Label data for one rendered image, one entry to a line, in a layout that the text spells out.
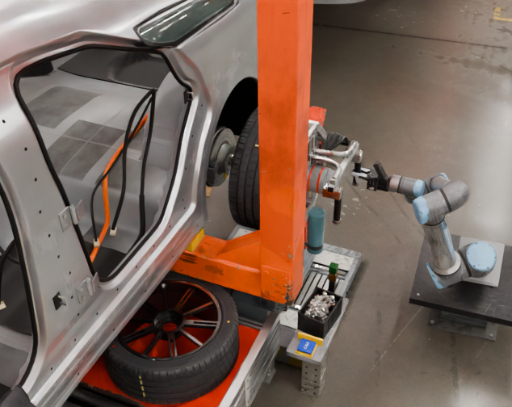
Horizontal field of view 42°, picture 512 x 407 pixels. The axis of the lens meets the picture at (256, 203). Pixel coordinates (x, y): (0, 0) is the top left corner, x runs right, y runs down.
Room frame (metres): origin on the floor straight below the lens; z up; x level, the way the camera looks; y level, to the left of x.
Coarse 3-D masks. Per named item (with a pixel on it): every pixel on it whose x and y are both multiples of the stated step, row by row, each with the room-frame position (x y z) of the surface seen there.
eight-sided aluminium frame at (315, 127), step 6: (312, 120) 2.95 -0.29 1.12; (312, 126) 2.89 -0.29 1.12; (318, 126) 2.92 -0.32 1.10; (312, 132) 2.84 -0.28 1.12; (318, 132) 2.96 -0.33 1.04; (324, 132) 3.03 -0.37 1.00; (318, 138) 3.06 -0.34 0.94; (324, 138) 3.03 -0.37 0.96; (318, 144) 3.09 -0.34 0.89; (324, 144) 3.04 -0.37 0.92; (324, 156) 3.05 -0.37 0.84; (318, 162) 3.07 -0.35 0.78; (306, 192) 2.97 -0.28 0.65; (306, 198) 2.95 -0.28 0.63; (312, 198) 2.94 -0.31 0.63; (306, 204) 2.91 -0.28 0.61; (312, 204) 2.90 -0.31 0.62; (306, 210) 2.85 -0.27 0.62; (306, 216) 2.81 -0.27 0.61
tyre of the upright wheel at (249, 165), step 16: (256, 112) 2.94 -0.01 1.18; (256, 128) 2.82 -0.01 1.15; (240, 144) 2.76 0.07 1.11; (256, 144) 2.74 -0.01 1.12; (240, 160) 2.70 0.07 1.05; (256, 160) 2.68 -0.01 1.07; (240, 176) 2.66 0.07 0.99; (256, 176) 2.64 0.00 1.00; (240, 192) 2.64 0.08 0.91; (256, 192) 2.61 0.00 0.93; (240, 208) 2.64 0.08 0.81; (256, 208) 2.60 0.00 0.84; (240, 224) 2.72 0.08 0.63; (256, 224) 2.65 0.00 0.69
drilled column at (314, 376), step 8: (304, 368) 2.13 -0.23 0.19; (312, 368) 2.12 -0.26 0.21; (320, 368) 2.10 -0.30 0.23; (304, 376) 2.13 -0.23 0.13; (312, 376) 2.12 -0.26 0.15; (320, 376) 2.10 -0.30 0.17; (304, 384) 2.14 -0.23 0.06; (312, 384) 2.12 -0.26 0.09; (320, 384) 2.11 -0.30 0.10; (304, 392) 2.13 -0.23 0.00; (312, 392) 2.12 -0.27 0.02; (320, 392) 2.11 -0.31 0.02
